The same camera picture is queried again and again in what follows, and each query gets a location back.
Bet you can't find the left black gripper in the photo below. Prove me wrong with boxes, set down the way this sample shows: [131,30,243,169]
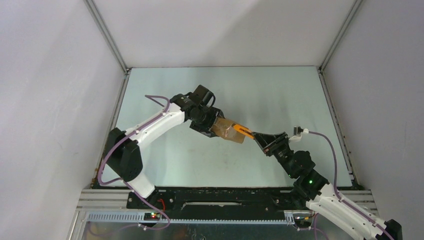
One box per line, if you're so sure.
[190,106,226,138]

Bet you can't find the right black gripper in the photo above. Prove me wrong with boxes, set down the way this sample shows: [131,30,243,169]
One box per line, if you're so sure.
[250,132,295,178]

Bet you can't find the brown cardboard express box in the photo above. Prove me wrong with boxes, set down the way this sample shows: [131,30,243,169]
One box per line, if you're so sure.
[211,117,246,144]

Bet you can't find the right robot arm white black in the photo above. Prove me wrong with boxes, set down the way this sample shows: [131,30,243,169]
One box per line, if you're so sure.
[251,132,403,240]

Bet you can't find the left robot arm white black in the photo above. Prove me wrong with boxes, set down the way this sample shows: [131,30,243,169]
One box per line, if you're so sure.
[97,92,224,208]

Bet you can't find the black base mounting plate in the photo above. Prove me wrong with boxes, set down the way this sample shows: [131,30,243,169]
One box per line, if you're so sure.
[126,187,308,220]

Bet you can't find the right controller board with leds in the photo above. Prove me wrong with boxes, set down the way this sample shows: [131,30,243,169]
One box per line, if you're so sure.
[293,216,314,229]

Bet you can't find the controller board with leds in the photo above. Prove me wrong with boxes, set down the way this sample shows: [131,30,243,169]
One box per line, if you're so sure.
[293,216,314,229]
[143,212,162,221]

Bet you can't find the left controller board with leds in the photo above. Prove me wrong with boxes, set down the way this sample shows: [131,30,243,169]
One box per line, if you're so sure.
[143,212,162,221]

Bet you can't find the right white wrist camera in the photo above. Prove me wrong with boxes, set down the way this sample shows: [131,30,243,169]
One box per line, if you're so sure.
[288,126,309,143]

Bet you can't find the grey slotted cable duct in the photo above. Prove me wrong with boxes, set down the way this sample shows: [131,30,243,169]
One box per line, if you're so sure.
[86,211,294,225]

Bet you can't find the left aluminium frame post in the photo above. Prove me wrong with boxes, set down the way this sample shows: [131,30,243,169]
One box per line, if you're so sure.
[83,0,130,75]

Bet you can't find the aluminium frame post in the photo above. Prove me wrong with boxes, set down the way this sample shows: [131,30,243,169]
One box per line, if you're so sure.
[83,0,130,75]
[318,0,365,72]

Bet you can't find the right aluminium frame post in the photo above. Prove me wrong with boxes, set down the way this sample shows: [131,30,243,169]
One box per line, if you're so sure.
[318,0,365,72]

